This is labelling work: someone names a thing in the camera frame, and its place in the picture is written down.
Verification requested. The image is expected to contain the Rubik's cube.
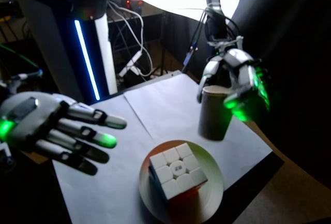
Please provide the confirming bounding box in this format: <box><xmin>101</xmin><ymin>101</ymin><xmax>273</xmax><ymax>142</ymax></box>
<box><xmin>148</xmin><ymin>142</ymin><xmax>208</xmax><ymax>201</ymax></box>

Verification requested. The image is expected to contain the white paper cup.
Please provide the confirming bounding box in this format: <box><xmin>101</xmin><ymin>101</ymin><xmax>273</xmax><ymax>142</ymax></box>
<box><xmin>198</xmin><ymin>85</ymin><xmax>233</xmax><ymax>141</ymax></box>

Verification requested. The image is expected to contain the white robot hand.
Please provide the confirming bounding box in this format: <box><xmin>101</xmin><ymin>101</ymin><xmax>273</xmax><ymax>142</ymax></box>
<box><xmin>0</xmin><ymin>91</ymin><xmax>127</xmax><ymax>176</ymax></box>
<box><xmin>197</xmin><ymin>48</ymin><xmax>272</xmax><ymax>123</ymax></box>

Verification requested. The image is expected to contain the black device with red light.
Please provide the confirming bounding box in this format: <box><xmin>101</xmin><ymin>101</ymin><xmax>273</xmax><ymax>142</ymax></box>
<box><xmin>113</xmin><ymin>0</ymin><xmax>145</xmax><ymax>12</ymax></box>

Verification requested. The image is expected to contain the round cream plate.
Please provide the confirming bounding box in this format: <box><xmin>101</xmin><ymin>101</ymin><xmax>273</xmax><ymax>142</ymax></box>
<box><xmin>139</xmin><ymin>140</ymin><xmax>224</xmax><ymax>223</ymax></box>

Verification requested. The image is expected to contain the dark curtain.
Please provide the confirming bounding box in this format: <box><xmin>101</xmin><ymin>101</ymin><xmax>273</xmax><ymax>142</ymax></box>
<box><xmin>230</xmin><ymin>0</ymin><xmax>331</xmax><ymax>183</ymax></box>

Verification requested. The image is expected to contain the tower with blue light strip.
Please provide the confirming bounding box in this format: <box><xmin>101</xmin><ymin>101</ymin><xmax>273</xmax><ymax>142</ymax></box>
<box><xmin>12</xmin><ymin>0</ymin><xmax>118</xmax><ymax>103</ymax></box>

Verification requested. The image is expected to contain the white paper sheet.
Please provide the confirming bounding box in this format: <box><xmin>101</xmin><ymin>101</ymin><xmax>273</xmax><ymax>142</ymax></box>
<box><xmin>123</xmin><ymin>73</ymin><xmax>274</xmax><ymax>191</ymax></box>
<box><xmin>51</xmin><ymin>94</ymin><xmax>166</xmax><ymax>224</ymax></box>

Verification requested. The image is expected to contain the white cable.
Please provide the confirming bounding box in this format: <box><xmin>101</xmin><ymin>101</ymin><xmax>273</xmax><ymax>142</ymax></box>
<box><xmin>107</xmin><ymin>0</ymin><xmax>154</xmax><ymax>78</ymax></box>

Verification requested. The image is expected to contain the green cable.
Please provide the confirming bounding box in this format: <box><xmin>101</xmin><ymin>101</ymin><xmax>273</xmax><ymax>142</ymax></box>
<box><xmin>0</xmin><ymin>44</ymin><xmax>43</xmax><ymax>76</ymax></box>

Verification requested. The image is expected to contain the blue cable connector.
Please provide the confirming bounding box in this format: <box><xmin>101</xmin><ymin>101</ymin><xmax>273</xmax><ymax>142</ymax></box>
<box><xmin>183</xmin><ymin>42</ymin><xmax>199</xmax><ymax>67</ymax></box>

